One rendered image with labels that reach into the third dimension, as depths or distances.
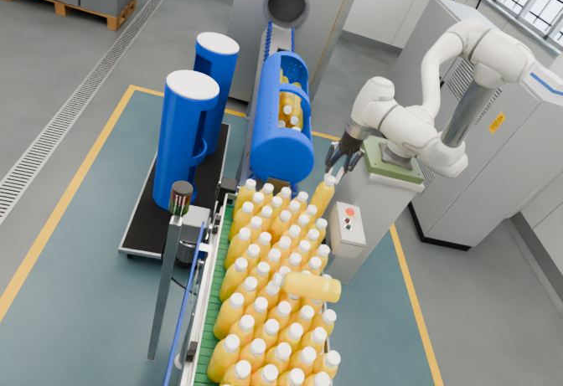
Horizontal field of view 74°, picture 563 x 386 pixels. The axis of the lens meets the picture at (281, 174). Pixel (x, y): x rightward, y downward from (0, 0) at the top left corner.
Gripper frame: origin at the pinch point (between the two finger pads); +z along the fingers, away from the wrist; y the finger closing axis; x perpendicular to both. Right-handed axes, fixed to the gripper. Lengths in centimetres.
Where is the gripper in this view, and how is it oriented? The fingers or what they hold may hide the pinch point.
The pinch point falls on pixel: (333, 174)
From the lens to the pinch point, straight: 145.9
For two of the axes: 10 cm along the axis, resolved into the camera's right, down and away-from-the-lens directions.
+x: -0.2, 6.6, -7.5
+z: -2.9, 7.1, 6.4
